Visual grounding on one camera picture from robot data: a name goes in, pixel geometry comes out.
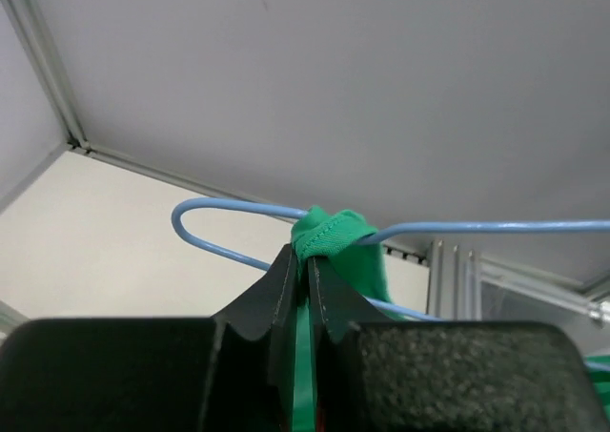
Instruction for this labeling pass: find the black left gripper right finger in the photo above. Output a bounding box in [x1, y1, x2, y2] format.
[306, 257, 609, 431]

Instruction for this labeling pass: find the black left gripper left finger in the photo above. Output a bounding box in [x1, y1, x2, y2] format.
[1, 247, 297, 431]

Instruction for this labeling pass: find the green tank top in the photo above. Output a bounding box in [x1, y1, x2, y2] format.
[291, 206, 609, 431]

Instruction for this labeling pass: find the blue wire hanger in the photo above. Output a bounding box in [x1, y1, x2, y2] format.
[171, 197, 610, 323]

